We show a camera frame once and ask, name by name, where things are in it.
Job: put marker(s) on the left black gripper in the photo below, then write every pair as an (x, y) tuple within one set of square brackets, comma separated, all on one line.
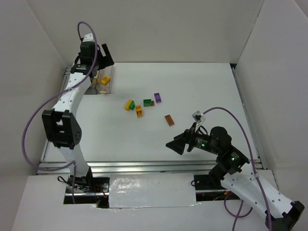
[(103, 60)]

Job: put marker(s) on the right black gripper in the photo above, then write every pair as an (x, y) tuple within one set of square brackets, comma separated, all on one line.
[(189, 139)]

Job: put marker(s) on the yellow lego brick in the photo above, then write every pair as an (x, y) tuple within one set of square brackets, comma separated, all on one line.
[(105, 80)]

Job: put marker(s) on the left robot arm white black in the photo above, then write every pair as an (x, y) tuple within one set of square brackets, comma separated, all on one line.
[(60, 123)]

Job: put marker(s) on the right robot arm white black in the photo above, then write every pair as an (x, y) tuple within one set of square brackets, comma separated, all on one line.
[(234, 172)]

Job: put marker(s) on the clear tall container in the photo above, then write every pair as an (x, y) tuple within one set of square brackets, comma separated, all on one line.
[(108, 71)]

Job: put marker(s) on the brown lego tile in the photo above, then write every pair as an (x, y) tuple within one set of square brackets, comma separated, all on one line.
[(169, 120)]

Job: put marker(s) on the grey tinted container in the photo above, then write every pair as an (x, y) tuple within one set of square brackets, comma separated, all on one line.
[(91, 90)]

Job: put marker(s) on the white foam cover board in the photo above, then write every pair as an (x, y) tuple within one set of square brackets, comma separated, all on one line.
[(151, 190)]

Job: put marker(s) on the purple lego plate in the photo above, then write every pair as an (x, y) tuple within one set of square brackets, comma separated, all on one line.
[(157, 98)]

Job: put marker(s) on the yellow green lego stack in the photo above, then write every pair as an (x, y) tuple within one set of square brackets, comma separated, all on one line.
[(130, 105)]

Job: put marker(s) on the green lego brick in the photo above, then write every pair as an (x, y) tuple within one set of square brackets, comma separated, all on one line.
[(147, 102)]

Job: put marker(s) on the orange lego brick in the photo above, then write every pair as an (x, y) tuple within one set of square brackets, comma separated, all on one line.
[(138, 111)]

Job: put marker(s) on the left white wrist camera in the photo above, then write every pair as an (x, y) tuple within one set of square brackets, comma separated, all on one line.
[(88, 38)]

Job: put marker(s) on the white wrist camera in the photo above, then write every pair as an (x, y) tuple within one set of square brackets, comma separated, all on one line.
[(199, 119), (88, 38)]

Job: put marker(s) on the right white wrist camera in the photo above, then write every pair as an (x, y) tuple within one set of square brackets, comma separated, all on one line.
[(199, 119)]

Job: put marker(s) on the aluminium front rail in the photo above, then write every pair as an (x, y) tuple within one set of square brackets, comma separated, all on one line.
[(101, 168)]

